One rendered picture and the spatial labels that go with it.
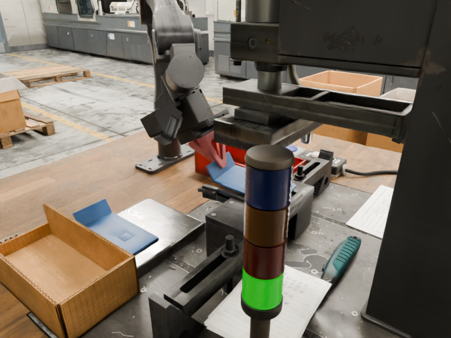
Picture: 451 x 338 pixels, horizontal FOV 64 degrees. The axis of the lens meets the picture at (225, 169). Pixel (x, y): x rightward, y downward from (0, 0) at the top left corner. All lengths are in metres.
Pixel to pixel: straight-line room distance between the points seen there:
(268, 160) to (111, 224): 0.48
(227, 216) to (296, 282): 0.15
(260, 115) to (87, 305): 0.35
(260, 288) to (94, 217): 0.46
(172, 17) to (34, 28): 11.42
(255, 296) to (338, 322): 0.24
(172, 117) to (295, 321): 0.37
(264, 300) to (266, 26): 0.34
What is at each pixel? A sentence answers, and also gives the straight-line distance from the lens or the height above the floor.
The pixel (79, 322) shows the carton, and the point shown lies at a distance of 0.54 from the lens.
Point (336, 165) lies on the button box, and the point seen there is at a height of 0.93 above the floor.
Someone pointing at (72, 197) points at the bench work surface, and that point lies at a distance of 0.88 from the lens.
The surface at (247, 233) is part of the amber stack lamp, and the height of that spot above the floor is 1.13.
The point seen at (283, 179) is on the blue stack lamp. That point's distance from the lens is 0.27.
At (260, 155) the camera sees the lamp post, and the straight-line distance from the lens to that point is 0.27.
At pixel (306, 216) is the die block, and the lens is 0.70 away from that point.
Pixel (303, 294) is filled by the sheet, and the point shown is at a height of 0.95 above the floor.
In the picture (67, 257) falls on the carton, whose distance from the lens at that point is 0.68.
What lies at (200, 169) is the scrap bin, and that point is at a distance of 0.91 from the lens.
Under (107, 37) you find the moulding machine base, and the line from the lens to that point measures 9.30.
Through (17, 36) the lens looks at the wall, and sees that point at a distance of 11.92.
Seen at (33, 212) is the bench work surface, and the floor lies 0.90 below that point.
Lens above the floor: 1.30
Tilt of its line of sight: 25 degrees down
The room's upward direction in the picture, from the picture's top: straight up
